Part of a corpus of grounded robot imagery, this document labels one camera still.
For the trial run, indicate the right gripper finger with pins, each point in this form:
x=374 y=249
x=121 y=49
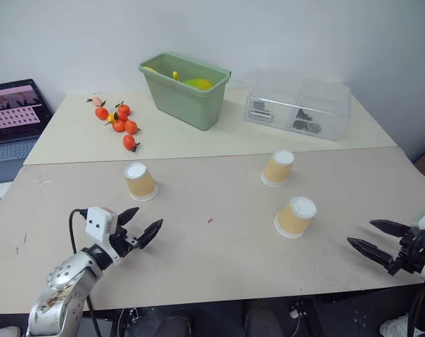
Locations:
x=391 y=228
x=372 y=252

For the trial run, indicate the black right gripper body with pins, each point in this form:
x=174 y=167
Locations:
x=414 y=251

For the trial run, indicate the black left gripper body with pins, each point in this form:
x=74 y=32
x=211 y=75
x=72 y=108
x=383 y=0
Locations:
x=122 y=242

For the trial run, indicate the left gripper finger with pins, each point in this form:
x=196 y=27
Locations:
x=128 y=215
x=150 y=233

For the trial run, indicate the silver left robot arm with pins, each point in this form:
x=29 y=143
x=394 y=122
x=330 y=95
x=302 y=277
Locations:
x=64 y=281

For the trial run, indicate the tan paper cup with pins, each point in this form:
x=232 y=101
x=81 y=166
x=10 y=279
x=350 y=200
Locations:
x=277 y=170
x=294 y=219
x=140 y=182

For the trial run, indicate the orange toy tangerine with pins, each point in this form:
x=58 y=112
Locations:
x=101 y=113
x=131 y=127
x=123 y=109
x=129 y=142
x=119 y=126

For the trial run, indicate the small yellow-orange toy fruit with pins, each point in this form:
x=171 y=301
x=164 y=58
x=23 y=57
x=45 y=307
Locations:
x=111 y=118

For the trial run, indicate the pale pink toy peach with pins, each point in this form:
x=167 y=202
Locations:
x=97 y=101

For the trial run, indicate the green plastic bin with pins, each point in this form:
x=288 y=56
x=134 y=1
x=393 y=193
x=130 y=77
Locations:
x=187 y=103

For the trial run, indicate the dark round items in drawer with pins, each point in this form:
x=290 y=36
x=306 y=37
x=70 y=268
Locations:
x=306 y=123

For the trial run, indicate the yellow toy fruit slice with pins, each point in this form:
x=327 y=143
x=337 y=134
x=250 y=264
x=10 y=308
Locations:
x=150 y=69

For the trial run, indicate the small yellow toy fruit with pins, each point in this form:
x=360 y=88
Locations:
x=176 y=75

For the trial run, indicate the yellow-green toy fruit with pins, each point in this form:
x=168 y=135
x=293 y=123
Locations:
x=198 y=84

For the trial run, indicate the open grey laptop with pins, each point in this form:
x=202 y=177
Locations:
x=12 y=119

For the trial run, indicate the clear plastic drawer box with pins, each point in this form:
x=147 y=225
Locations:
x=300 y=105

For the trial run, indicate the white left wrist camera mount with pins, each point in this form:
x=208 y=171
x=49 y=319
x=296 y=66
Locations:
x=98 y=223

